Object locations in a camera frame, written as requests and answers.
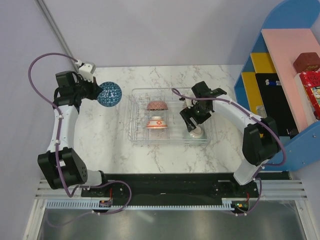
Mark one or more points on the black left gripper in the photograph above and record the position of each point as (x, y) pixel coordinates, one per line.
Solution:
(95, 88)

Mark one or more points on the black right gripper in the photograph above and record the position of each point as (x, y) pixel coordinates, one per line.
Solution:
(187, 113)

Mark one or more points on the pale green glazed bowl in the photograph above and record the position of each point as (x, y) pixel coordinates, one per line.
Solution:
(197, 134)

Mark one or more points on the blue triangle pattern bowl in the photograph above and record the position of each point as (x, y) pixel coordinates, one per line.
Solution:
(110, 95)

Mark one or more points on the orange white floral bowl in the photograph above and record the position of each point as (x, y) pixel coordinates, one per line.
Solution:
(156, 122)

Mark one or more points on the red floral pattern bowl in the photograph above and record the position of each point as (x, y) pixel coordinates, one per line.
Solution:
(157, 105)

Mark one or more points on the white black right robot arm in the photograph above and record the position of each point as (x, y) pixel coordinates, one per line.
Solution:
(260, 135)

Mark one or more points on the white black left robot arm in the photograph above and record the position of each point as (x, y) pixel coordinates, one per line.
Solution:
(61, 166)

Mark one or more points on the blue toy shelf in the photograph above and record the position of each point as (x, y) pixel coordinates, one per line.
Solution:
(284, 35)

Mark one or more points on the black board with markers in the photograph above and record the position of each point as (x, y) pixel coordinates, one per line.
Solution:
(275, 103)

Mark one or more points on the red christmas tin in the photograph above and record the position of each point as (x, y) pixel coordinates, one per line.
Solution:
(311, 83)

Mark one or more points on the dark red box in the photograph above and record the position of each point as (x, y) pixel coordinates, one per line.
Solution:
(306, 62)

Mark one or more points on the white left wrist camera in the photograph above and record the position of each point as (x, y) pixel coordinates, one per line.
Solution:
(86, 70)

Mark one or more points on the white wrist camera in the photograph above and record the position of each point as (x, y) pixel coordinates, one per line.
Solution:
(187, 103)
(86, 70)

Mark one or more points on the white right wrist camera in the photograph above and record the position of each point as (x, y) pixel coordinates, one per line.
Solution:
(187, 103)

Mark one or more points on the clear wire dish rack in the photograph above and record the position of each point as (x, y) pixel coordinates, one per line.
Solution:
(177, 130)

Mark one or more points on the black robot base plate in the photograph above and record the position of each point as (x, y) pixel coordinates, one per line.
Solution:
(172, 188)

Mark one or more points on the aluminium corner post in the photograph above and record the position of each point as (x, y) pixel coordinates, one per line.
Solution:
(44, 9)

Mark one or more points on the white slotted cable duct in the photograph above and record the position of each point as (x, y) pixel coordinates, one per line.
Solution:
(96, 204)

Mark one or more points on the aluminium rail frame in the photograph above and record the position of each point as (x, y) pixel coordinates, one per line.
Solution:
(283, 212)

